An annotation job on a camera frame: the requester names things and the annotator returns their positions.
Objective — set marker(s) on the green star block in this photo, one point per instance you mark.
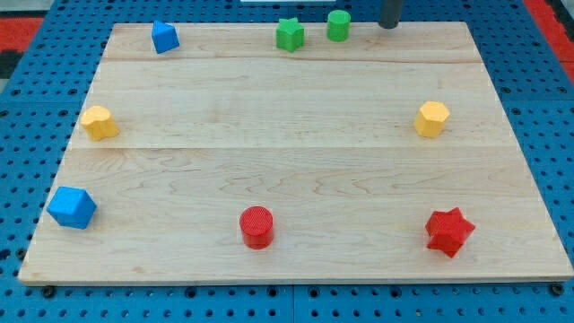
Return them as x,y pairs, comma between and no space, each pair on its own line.
289,34

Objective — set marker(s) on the red star block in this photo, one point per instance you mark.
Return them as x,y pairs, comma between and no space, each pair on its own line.
448,231

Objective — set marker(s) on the red cylinder block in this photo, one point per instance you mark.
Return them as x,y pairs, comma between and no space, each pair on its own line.
257,227

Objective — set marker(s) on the wooden board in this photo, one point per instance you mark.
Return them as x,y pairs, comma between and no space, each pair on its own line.
322,137

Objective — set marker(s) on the green cylinder block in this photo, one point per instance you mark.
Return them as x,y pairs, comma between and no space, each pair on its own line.
338,25

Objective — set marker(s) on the yellow hexagon block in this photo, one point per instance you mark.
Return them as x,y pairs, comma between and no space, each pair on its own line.
431,118

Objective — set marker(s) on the blue triangular block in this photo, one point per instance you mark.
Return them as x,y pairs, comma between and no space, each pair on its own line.
164,37

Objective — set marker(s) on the yellow heart block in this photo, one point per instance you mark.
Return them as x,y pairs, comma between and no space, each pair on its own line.
99,123

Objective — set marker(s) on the blue cube block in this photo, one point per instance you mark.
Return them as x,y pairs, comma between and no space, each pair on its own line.
72,207

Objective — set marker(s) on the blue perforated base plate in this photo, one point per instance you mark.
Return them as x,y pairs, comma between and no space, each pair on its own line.
42,100

